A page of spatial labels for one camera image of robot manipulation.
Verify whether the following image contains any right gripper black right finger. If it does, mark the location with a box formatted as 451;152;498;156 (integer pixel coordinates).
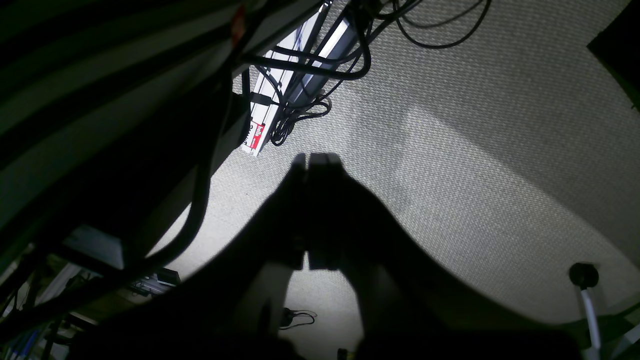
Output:
308;153;499;360

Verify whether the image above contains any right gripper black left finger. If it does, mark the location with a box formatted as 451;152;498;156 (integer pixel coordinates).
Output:
165;154;306;360

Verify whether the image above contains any black caster with white leg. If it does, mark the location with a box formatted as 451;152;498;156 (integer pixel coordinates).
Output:
569;262;602;360

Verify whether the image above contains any small black cable bundle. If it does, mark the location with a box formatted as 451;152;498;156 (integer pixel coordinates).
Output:
279;308;318;331

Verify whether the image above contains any thick black cable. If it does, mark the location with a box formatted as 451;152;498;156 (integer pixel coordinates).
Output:
245;0;373;82

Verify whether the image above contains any white power strip rail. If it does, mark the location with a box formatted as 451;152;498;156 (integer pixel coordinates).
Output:
240;4;358;157

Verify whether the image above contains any thin black looped cable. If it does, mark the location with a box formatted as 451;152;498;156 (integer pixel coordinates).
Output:
393;0;493;50

